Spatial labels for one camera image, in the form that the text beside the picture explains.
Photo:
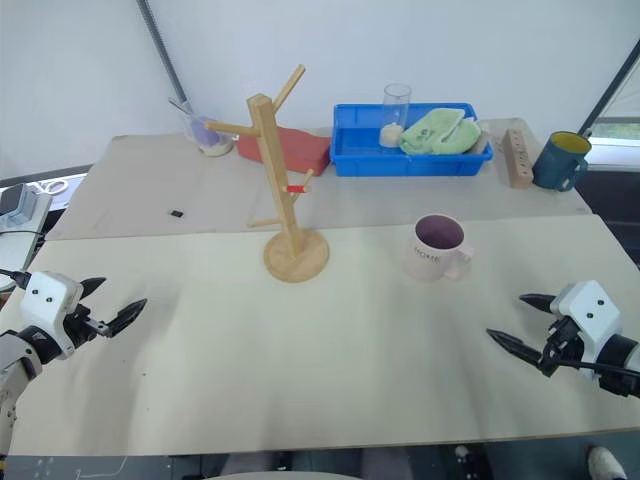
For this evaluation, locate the grey metal pole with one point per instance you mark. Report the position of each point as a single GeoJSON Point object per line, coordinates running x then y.
{"type": "Point", "coordinates": [162, 47]}

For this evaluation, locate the black slanted pole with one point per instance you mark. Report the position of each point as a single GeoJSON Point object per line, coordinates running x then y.
{"type": "Point", "coordinates": [612, 82]}

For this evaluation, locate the clear measuring cup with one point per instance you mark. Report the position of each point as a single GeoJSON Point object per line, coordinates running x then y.
{"type": "Point", "coordinates": [207, 135]}

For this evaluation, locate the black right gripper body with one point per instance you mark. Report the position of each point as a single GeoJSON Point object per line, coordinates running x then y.
{"type": "Point", "coordinates": [562, 345]}

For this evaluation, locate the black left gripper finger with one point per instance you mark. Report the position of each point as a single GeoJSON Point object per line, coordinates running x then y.
{"type": "Point", "coordinates": [91, 286]}
{"type": "Point", "coordinates": [126, 316]}

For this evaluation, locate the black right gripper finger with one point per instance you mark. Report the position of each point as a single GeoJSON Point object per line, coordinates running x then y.
{"type": "Point", "coordinates": [517, 347]}
{"type": "Point", "coordinates": [539, 302]}

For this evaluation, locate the pink mug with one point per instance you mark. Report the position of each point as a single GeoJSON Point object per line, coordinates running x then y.
{"type": "Point", "coordinates": [429, 260]}

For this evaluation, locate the wooden block with holes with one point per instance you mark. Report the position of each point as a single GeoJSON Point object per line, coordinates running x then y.
{"type": "Point", "coordinates": [517, 162]}

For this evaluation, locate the grey electronic device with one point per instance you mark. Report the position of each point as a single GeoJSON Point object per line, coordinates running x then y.
{"type": "Point", "coordinates": [20, 205]}

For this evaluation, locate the blue plastic bin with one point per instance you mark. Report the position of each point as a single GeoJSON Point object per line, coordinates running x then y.
{"type": "Point", "coordinates": [360, 162]}

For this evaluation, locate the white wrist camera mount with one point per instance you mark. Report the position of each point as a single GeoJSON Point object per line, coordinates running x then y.
{"type": "Point", "coordinates": [47, 300]}
{"type": "Point", "coordinates": [592, 310]}

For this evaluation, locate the wooden mug tree stand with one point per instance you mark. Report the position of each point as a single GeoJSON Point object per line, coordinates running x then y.
{"type": "Point", "coordinates": [272, 165]}

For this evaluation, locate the small black clip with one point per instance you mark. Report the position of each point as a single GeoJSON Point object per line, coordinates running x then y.
{"type": "Point", "coordinates": [176, 213]}

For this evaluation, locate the red brick block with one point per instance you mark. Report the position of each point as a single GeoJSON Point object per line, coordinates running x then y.
{"type": "Point", "coordinates": [300, 150]}

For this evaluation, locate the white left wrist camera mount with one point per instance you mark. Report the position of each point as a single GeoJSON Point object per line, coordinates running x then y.
{"type": "Point", "coordinates": [47, 300]}

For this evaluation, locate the clear plastic tumbler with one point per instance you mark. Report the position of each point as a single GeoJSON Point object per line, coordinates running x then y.
{"type": "Point", "coordinates": [396, 107]}

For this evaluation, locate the blue mug yellow inside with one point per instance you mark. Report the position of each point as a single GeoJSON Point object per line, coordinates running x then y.
{"type": "Point", "coordinates": [555, 165]}

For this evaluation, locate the white shoe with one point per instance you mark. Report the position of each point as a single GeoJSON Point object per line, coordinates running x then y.
{"type": "Point", "coordinates": [606, 462]}

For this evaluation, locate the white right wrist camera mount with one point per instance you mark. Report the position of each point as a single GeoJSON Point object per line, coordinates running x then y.
{"type": "Point", "coordinates": [592, 310]}

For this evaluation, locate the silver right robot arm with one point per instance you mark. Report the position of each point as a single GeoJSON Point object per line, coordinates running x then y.
{"type": "Point", "coordinates": [620, 357]}

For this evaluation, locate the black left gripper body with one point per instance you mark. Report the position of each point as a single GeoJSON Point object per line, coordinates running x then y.
{"type": "Point", "coordinates": [80, 327]}

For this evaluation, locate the green cloth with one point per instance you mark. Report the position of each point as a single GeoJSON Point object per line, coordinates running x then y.
{"type": "Point", "coordinates": [440, 132]}

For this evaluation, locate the grey cloth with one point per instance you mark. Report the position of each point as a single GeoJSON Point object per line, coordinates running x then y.
{"type": "Point", "coordinates": [482, 145]}

